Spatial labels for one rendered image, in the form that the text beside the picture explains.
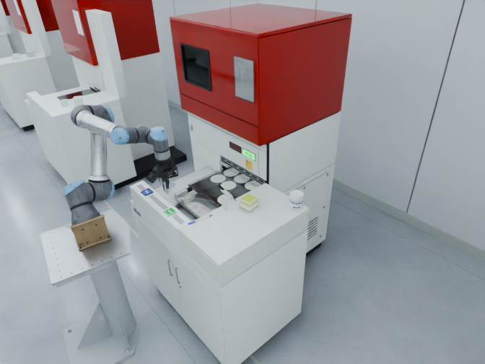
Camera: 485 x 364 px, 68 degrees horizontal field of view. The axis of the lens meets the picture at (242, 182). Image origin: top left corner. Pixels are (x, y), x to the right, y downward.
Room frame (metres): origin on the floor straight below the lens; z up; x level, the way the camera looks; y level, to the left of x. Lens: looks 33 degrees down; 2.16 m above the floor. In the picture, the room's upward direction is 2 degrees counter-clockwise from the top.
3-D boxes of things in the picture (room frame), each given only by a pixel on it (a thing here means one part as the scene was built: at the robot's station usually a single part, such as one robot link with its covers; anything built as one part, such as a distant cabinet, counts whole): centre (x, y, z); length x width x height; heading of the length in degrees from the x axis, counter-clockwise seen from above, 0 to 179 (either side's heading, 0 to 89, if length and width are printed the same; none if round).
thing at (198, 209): (1.72, 0.28, 0.87); 0.36 x 0.08 x 0.03; 39
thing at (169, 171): (1.58, 0.38, 1.24); 0.09 x 0.08 x 0.12; 130
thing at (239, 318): (1.72, 0.19, 0.41); 0.97 x 0.64 x 0.82; 39
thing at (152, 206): (1.67, 0.48, 0.89); 0.55 x 0.09 x 0.14; 39
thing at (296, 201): (1.56, -0.28, 1.01); 0.07 x 0.07 x 0.10
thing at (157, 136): (1.58, 0.39, 1.40); 0.09 x 0.08 x 0.11; 53
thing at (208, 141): (2.14, 0.11, 1.02); 0.82 x 0.03 x 0.40; 39
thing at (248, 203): (1.57, -0.03, 1.00); 0.07 x 0.07 x 0.07; 48
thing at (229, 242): (1.49, -0.01, 0.89); 0.62 x 0.35 x 0.14; 129
